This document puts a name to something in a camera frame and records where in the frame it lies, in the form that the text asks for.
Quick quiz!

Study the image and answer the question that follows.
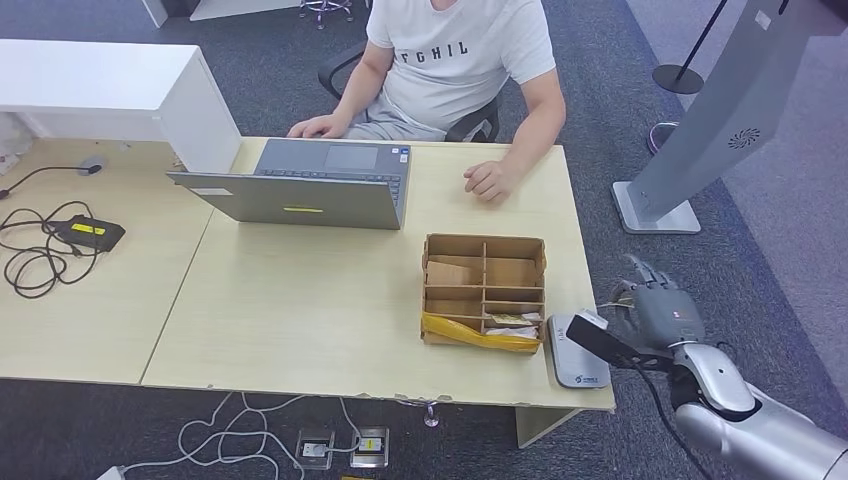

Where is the white cabinet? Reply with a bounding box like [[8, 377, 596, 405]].
[[0, 38, 244, 175]]

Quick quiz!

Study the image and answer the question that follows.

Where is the cardboard divider box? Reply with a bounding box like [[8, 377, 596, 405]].
[[421, 233, 550, 355]]

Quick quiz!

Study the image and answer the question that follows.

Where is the person's left hand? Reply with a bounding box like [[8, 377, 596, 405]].
[[462, 160, 518, 204]]

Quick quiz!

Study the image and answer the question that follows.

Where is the short white floor cable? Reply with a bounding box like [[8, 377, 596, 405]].
[[339, 397, 364, 455]]

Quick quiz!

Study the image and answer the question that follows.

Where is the white furniture panel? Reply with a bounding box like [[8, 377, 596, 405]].
[[144, 0, 303, 28]]

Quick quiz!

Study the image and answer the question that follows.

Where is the pale desk leg panel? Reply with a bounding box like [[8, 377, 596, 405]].
[[515, 407, 584, 450]]

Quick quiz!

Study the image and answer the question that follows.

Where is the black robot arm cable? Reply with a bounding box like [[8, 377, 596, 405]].
[[632, 364, 704, 480]]

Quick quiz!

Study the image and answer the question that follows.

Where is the black adapter cable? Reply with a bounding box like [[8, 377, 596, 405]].
[[0, 200, 107, 299]]

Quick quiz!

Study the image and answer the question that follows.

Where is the metal floor socket box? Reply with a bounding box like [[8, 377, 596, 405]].
[[349, 426, 391, 470], [294, 428, 337, 472]]

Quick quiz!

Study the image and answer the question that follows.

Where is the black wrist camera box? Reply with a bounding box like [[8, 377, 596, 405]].
[[565, 309, 674, 372]]

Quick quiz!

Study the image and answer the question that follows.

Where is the long white floor cable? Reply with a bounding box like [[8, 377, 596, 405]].
[[122, 392, 313, 480]]

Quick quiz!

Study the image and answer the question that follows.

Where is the black gooseneck microphone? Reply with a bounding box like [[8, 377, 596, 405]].
[[0, 162, 105, 200]]

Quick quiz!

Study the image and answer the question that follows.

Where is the chrome stool base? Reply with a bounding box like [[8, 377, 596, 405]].
[[299, 0, 356, 29]]

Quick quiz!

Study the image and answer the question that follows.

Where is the black power adapter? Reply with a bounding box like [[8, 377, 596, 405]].
[[56, 214, 127, 253]]

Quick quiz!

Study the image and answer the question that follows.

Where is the grey card reader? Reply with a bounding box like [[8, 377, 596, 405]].
[[545, 313, 612, 391]]

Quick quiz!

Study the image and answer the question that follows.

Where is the black stanchion post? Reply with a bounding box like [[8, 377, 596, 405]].
[[651, 0, 730, 95]]

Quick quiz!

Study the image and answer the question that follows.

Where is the grey laptop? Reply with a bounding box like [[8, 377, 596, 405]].
[[166, 137, 413, 232]]

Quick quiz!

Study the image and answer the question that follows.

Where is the person's right hand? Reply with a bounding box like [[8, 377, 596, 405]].
[[286, 114, 350, 140]]

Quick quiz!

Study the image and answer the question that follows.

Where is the round metal ring base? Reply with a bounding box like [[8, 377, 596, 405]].
[[647, 121, 682, 156]]

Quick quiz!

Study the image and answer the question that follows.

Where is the black office chair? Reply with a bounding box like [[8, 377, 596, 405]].
[[317, 40, 501, 144]]

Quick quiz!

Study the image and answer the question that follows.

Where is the grey kiosk stand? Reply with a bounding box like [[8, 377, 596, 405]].
[[610, 0, 848, 236]]

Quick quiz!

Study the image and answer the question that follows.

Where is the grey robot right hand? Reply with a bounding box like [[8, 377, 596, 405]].
[[608, 254, 708, 356]]

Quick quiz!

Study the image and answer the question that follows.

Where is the person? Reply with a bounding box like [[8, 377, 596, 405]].
[[286, 0, 568, 204]]

